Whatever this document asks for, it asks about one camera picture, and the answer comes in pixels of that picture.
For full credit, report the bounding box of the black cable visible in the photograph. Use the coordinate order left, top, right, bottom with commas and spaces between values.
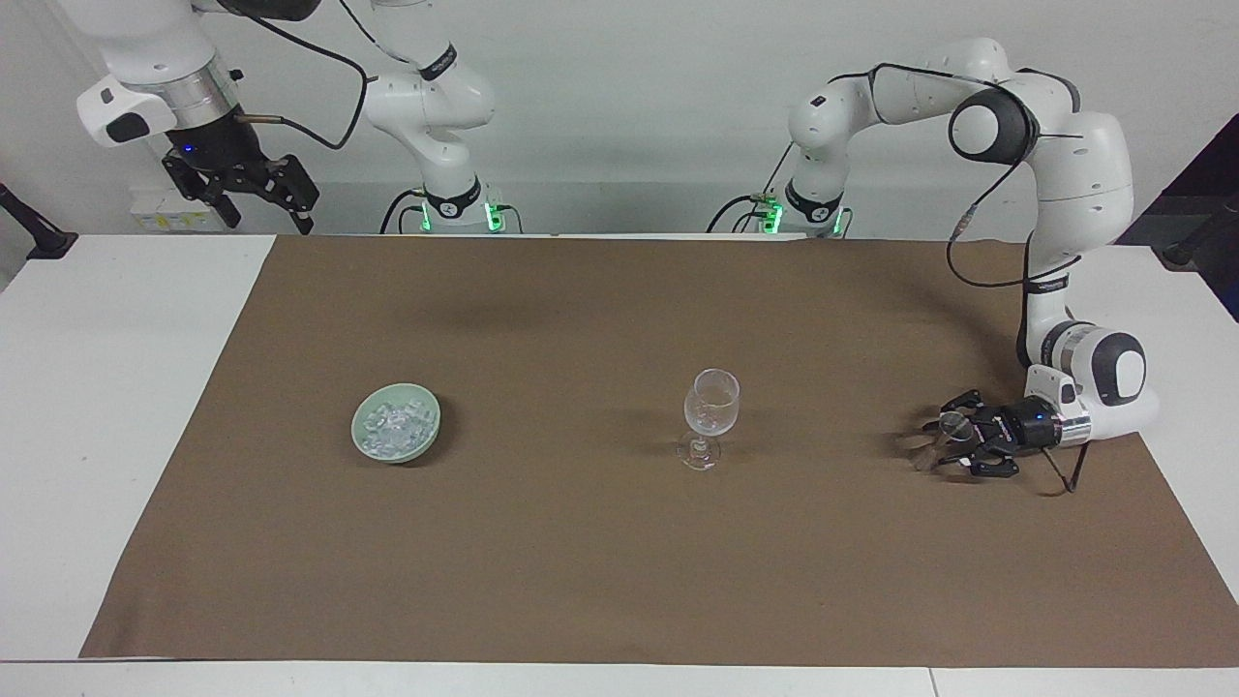
706, 143, 797, 234
232, 5, 372, 152
866, 62, 1085, 289
1038, 440, 1091, 497
379, 189, 428, 235

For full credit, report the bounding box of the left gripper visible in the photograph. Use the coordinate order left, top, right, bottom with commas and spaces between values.
922, 389, 1065, 480

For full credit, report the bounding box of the clear wine glass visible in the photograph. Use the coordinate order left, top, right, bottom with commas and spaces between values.
677, 368, 741, 472

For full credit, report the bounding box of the black stand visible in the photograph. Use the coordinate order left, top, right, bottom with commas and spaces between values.
0, 183, 79, 261
1161, 194, 1239, 274

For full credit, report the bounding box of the white power strip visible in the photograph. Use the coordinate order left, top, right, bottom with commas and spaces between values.
130, 189, 239, 233

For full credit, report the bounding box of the small clear glass cup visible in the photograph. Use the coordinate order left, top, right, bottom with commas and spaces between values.
912, 410, 975, 475

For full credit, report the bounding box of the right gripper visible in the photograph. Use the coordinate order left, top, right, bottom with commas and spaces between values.
161, 108, 321, 237

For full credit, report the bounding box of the pale green bowl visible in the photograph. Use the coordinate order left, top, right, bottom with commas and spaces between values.
350, 383, 442, 465

